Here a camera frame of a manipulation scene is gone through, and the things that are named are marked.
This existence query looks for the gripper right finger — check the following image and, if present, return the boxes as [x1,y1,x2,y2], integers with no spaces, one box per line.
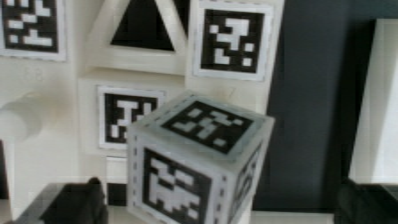
[334,179,398,224]

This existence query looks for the white fence bar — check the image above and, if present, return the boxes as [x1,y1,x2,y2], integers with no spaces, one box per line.
[349,19,398,184]
[251,211,334,224]

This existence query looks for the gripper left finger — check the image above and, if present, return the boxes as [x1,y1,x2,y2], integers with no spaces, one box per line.
[13,177,109,224]

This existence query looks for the white right fence bar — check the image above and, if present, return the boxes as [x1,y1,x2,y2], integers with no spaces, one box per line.
[349,19,398,184]

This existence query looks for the white front fence bar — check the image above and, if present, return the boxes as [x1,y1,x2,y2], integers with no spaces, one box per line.
[251,211,334,224]

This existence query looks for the white tagged cube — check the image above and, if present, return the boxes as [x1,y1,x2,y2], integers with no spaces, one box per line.
[128,91,274,224]

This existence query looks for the white chair back frame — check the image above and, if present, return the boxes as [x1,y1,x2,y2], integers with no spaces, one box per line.
[0,0,288,214]

